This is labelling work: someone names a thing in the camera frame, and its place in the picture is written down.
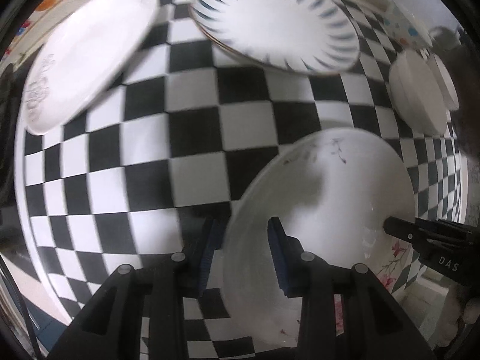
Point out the white plate grey floral print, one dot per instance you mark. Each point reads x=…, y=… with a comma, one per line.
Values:
x=81, y=57

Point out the white plate blue leaf pattern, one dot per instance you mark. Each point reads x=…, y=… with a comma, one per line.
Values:
x=310, y=37

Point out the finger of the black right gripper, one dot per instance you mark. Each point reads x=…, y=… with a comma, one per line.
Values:
x=441, y=233

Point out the white bowl coloured dots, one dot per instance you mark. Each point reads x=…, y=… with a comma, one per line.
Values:
x=405, y=28

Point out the white plate pink flowers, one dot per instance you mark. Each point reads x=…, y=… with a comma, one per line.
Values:
x=332, y=190

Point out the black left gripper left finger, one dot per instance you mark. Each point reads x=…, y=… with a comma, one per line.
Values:
x=179, y=275

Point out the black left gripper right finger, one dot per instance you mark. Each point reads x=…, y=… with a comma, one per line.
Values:
x=301, y=274

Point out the plain white shallow bowl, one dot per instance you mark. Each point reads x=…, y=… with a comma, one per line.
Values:
x=416, y=95

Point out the black white checkered mat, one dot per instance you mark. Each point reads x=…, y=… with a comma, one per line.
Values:
x=179, y=136

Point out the white bowl dark rim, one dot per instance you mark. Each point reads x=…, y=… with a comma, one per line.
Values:
x=445, y=82

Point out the dark electric cooking pot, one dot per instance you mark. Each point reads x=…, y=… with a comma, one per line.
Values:
x=461, y=57

